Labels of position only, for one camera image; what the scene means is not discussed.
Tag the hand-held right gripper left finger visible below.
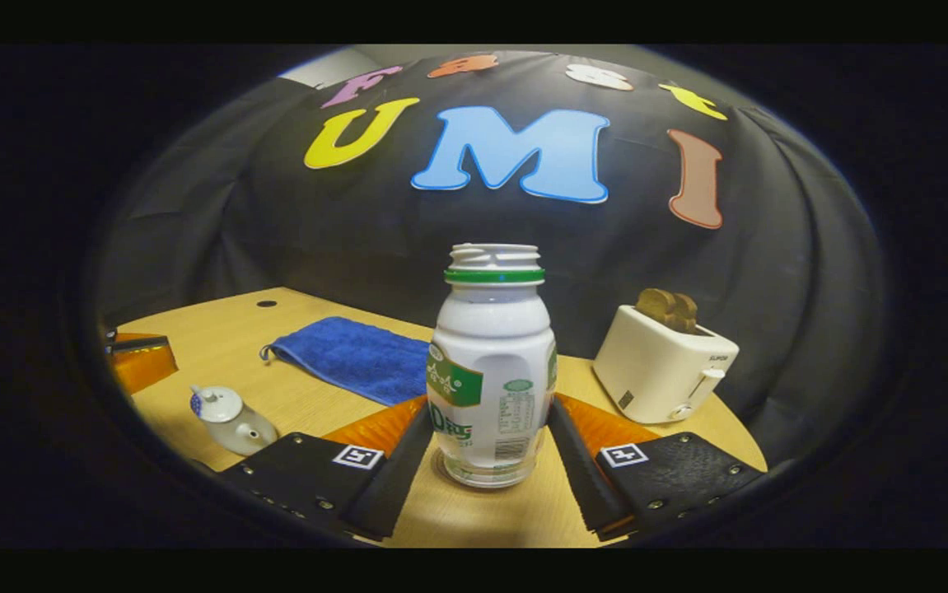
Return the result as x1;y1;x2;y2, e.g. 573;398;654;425
218;395;435;542

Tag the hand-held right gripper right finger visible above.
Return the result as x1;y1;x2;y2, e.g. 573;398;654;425
548;394;768;542

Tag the white teacup lid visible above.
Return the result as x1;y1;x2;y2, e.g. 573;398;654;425
190;385;244;423

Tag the white water bottle green label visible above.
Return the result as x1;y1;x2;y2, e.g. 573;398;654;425
427;243;558;489

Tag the white teacup with spout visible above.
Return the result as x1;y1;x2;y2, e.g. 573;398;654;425
190;385;281;456

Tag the blue towel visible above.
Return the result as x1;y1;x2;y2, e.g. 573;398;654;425
259;316;433;407

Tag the white toaster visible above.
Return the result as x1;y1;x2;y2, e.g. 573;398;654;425
591;305;740;425

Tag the black backdrop cloth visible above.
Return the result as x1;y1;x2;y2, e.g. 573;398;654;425
99;51;886;466

